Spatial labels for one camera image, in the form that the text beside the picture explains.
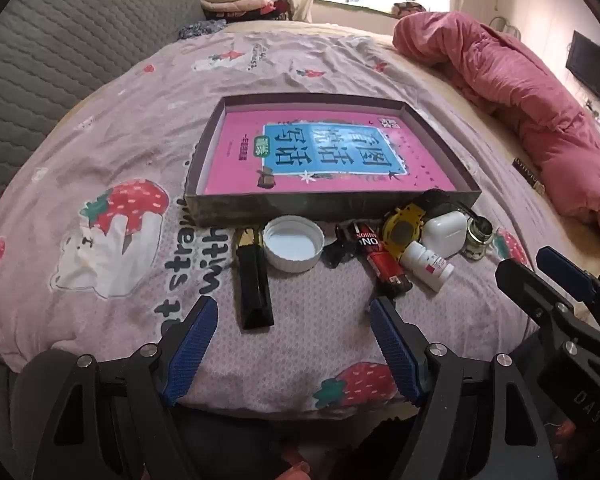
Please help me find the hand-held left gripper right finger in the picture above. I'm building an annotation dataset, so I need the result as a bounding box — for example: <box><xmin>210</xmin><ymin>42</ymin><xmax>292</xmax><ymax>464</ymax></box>
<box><xmin>369</xmin><ymin>296</ymin><xmax>561</xmax><ymax>480</ymax></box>

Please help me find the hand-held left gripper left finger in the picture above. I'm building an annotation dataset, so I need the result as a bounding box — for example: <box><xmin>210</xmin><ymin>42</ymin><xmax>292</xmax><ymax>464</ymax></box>
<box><xmin>12</xmin><ymin>295</ymin><xmax>221</xmax><ymax>480</ymax></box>

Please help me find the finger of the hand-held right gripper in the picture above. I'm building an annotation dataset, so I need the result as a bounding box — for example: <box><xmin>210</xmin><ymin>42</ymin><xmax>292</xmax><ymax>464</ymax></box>
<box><xmin>496</xmin><ymin>257</ymin><xmax>581</xmax><ymax>343</ymax></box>
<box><xmin>536</xmin><ymin>246</ymin><xmax>600</xmax><ymax>306</ymax></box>

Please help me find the small glass jar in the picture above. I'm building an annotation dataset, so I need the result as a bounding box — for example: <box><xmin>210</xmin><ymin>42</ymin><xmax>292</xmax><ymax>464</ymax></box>
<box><xmin>462</xmin><ymin>216</ymin><xmax>494</xmax><ymax>261</ymax></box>

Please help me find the black lipstick box gold end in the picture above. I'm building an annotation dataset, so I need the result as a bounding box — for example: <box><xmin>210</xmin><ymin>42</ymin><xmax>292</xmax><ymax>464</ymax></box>
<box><xmin>234</xmin><ymin>226</ymin><xmax>275</xmax><ymax>332</ymax></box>

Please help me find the white pill bottle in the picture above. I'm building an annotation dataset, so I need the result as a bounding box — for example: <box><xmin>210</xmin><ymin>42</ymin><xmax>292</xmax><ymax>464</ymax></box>
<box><xmin>399</xmin><ymin>240</ymin><xmax>455</xmax><ymax>293</ymax></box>

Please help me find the red lighter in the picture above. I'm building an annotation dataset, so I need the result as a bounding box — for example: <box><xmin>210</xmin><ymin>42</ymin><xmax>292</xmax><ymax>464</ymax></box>
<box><xmin>348</xmin><ymin>220</ymin><xmax>414</xmax><ymax>295</ymax></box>

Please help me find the white earbuds case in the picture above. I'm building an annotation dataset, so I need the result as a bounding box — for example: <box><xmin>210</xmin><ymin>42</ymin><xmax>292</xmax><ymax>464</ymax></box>
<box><xmin>422</xmin><ymin>210</ymin><xmax>468</xmax><ymax>253</ymax></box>

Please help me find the black clip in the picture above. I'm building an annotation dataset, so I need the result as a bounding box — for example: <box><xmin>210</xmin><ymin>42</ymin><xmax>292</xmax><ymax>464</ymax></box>
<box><xmin>325</xmin><ymin>222</ymin><xmax>363</xmax><ymax>269</ymax></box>

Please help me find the white bottle cap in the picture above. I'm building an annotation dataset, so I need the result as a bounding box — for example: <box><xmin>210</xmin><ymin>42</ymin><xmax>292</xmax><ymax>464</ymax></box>
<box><xmin>262</xmin><ymin>215</ymin><xmax>326</xmax><ymax>274</ymax></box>

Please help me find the shallow cardboard box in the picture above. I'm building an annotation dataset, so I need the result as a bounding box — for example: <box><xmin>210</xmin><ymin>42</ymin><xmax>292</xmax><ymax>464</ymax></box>
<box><xmin>184</xmin><ymin>94</ymin><xmax>482</xmax><ymax>229</ymax></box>

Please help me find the dark slim box gold end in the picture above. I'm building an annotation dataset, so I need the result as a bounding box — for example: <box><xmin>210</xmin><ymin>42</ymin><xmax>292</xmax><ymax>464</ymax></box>
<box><xmin>512</xmin><ymin>156</ymin><xmax>547</xmax><ymax>196</ymax></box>

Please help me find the black rounded object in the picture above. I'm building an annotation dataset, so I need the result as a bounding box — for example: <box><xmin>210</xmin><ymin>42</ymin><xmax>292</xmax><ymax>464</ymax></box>
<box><xmin>417</xmin><ymin>187</ymin><xmax>461</xmax><ymax>221</ymax></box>

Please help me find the pink duvet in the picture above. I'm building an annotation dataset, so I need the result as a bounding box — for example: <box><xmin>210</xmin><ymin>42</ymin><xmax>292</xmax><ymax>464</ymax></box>
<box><xmin>392</xmin><ymin>10</ymin><xmax>600</xmax><ymax>261</ymax></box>

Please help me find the pink book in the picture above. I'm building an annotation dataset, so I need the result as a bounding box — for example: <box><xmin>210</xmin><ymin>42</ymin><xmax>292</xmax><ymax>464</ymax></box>
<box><xmin>203</xmin><ymin>108</ymin><xmax>458</xmax><ymax>196</ymax></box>

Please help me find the black television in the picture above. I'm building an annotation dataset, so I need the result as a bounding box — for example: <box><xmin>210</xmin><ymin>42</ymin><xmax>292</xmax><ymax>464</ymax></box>
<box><xmin>566</xmin><ymin>30</ymin><xmax>600</xmax><ymax>106</ymax></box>

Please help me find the strawberry printed pink sheet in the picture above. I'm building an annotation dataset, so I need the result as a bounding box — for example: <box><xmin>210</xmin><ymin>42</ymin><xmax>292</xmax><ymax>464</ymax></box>
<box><xmin>0</xmin><ymin>22</ymin><xmax>581</xmax><ymax>418</ymax></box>

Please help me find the dark patterned cloth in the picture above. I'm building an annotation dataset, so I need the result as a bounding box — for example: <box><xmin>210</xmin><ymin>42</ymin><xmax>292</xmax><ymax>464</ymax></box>
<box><xmin>177</xmin><ymin>19</ymin><xmax>228</xmax><ymax>41</ymax></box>

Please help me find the grey quilted headboard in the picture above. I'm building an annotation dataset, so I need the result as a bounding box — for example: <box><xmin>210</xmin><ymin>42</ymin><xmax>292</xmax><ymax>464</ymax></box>
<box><xmin>0</xmin><ymin>0</ymin><xmax>206</xmax><ymax>226</ymax></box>

